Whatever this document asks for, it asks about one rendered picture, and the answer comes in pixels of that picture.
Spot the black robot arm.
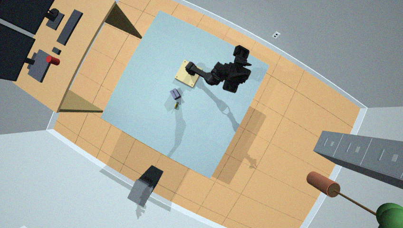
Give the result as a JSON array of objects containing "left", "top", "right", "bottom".
[{"left": 185, "top": 62, "right": 251, "bottom": 85}]

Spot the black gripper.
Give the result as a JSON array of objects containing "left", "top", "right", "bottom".
[{"left": 221, "top": 45, "right": 252, "bottom": 93}]

